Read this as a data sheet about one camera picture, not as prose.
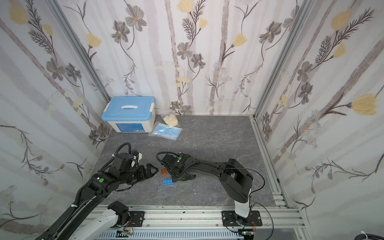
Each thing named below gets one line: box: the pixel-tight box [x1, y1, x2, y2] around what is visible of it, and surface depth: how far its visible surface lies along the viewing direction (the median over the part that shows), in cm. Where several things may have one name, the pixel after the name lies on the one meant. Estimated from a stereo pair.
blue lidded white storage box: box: [101, 96, 156, 133], surface depth 104 cm
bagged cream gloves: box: [160, 114, 179, 128], surface depth 117 cm
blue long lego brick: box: [162, 179, 175, 186], surface depth 87 cm
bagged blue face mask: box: [148, 121, 183, 142], surface depth 110 cm
